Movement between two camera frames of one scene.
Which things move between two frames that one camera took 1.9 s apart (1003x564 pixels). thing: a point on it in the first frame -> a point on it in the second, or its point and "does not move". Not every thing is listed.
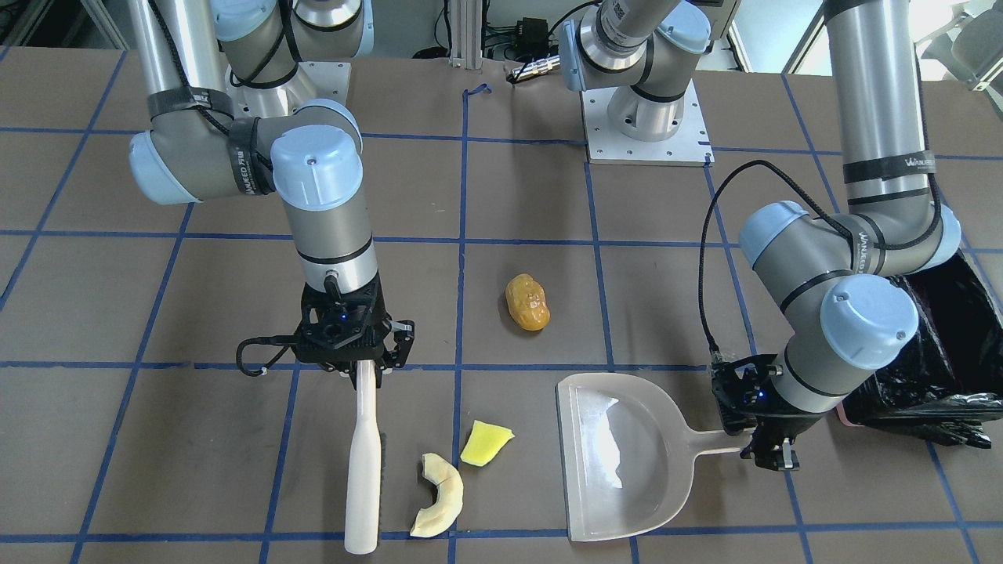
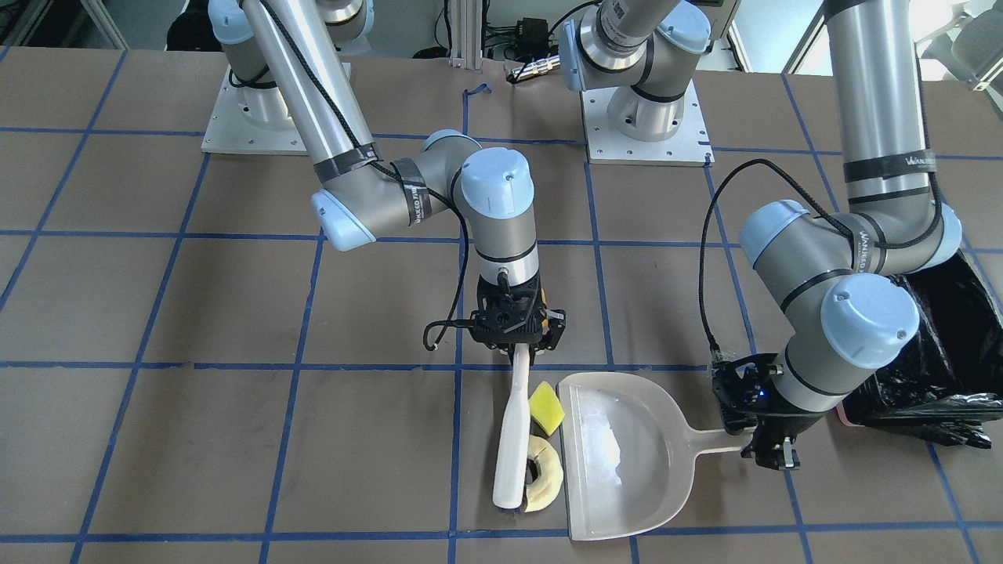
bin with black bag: [949, 381] does not move
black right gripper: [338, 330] -> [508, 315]
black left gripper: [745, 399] does not move
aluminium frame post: [466, 34] does not move
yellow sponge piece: [485, 439] -> [545, 408]
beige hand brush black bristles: [365, 509] -> [510, 481]
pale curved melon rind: [438, 517] -> [541, 494]
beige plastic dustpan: [628, 454] does not move
